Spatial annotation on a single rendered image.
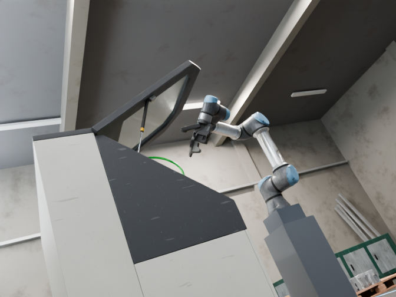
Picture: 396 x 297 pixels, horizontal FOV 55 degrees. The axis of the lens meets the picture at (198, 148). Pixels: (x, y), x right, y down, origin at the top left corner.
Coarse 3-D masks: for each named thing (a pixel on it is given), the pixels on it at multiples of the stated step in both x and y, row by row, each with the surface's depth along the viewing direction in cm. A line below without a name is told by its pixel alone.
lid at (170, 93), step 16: (192, 64) 232; (160, 80) 216; (176, 80) 229; (192, 80) 256; (144, 96) 206; (160, 96) 231; (176, 96) 258; (128, 112) 201; (160, 112) 253; (176, 112) 279; (96, 128) 186; (112, 128) 198; (128, 128) 224; (144, 128) 250; (160, 128) 280; (128, 144) 245; (144, 144) 269
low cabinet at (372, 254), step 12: (372, 240) 760; (384, 240) 770; (348, 252) 725; (360, 252) 733; (372, 252) 743; (384, 252) 753; (348, 264) 710; (360, 264) 718; (372, 264) 728; (384, 264) 737; (348, 276) 695; (384, 276) 722; (276, 288) 793
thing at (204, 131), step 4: (200, 120) 212; (200, 124) 213; (204, 124) 213; (208, 124) 212; (200, 128) 213; (204, 128) 213; (208, 128) 212; (196, 132) 212; (200, 132) 211; (204, 132) 212; (208, 132) 212; (192, 136) 211; (196, 136) 211; (200, 136) 212; (204, 136) 211; (208, 136) 214; (196, 140) 214; (200, 140) 211; (204, 140) 210; (208, 140) 216
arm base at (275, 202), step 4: (272, 196) 234; (276, 196) 233; (280, 196) 234; (268, 200) 235; (272, 200) 233; (276, 200) 232; (280, 200) 232; (284, 200) 232; (268, 204) 235; (272, 204) 232; (276, 204) 231; (280, 204) 229; (284, 204) 229; (288, 204) 231; (268, 208) 234; (272, 208) 231; (276, 208) 229; (280, 208) 228; (268, 212) 234; (272, 212) 230
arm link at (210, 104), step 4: (208, 96) 213; (212, 96) 213; (204, 100) 214; (208, 100) 212; (212, 100) 212; (216, 100) 214; (204, 104) 213; (208, 104) 212; (212, 104) 212; (216, 104) 215; (204, 108) 212; (208, 108) 212; (212, 108) 212; (216, 108) 215; (200, 112) 214; (204, 112) 212; (208, 112) 212; (212, 112) 213; (216, 112) 216; (212, 116) 214
